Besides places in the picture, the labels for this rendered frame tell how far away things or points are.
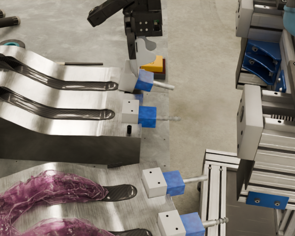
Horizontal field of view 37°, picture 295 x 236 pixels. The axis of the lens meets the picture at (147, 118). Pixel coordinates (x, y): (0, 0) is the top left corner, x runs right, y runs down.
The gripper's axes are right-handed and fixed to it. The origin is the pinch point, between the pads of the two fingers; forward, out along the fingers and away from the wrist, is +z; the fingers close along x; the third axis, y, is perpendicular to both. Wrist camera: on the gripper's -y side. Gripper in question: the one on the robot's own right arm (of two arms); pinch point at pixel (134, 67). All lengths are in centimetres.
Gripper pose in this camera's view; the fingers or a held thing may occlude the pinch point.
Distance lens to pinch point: 103.8
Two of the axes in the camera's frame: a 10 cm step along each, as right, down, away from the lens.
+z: 0.8, 8.5, 5.3
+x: 0.3, -5.3, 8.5
